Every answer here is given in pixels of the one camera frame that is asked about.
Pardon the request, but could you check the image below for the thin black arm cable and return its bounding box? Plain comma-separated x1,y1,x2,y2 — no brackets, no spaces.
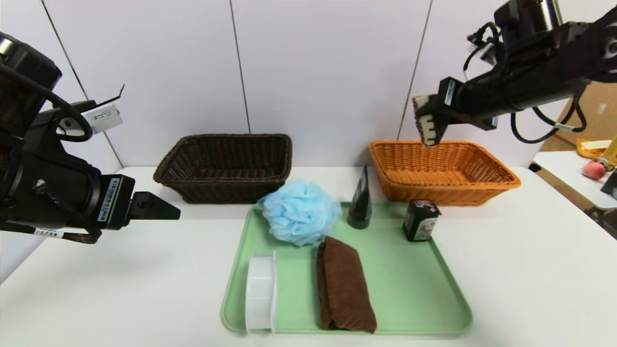
0,63,93,143
510,94,588,144

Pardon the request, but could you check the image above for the white round plastic container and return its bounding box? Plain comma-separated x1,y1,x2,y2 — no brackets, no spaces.
245,251,279,333

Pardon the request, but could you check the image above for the orange wicker basket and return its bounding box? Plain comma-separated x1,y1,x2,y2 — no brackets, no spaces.
369,140,521,207

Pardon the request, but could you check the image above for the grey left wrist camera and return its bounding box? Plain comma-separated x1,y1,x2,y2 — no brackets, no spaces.
58,103,122,135

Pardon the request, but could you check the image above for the white side table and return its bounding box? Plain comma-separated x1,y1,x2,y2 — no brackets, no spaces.
528,151,617,240

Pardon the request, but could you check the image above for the light wooden cabinet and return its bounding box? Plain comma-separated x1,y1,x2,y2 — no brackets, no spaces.
550,80,617,145

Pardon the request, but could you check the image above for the light green plastic tray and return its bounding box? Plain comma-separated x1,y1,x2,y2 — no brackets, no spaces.
221,201,473,334

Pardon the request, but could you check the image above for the yellow bottle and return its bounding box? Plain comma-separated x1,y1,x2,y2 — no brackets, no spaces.
603,136,617,167

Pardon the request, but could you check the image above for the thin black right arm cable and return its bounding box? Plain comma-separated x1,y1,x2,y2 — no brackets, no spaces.
510,94,588,144

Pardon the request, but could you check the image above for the small black drink carton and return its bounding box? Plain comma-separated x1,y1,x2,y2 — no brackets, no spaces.
402,199,441,242

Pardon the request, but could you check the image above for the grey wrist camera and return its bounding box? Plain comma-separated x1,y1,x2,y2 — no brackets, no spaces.
467,29,498,67
58,103,122,135

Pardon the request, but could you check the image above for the red peach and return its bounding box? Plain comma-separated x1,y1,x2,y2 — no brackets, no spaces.
581,161,605,181

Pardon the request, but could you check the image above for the dark box on side table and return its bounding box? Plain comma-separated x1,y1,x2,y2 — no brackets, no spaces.
600,169,617,196

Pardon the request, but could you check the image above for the brown towel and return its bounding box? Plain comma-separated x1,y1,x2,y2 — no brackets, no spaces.
316,236,377,334

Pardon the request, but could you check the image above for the chocolate blueberry cake slice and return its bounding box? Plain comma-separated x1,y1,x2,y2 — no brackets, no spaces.
413,94,446,147

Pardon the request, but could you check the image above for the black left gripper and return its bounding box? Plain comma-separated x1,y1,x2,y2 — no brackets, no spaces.
29,151,181,231

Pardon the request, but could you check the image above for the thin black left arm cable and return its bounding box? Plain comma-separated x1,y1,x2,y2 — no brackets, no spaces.
0,63,93,143

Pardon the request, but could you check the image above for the dark brown wicker basket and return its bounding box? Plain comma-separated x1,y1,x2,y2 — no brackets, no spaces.
153,133,293,204

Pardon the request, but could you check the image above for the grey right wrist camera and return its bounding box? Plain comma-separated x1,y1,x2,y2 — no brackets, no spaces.
467,29,498,67

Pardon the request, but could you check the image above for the yellow wicker bowl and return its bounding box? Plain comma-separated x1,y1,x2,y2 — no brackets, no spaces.
576,138,612,160

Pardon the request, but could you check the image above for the light blue bath pouf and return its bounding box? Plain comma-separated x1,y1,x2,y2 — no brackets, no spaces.
257,180,342,247

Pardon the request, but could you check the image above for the black cosmetic tube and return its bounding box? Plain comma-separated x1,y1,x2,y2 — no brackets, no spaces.
347,164,372,229

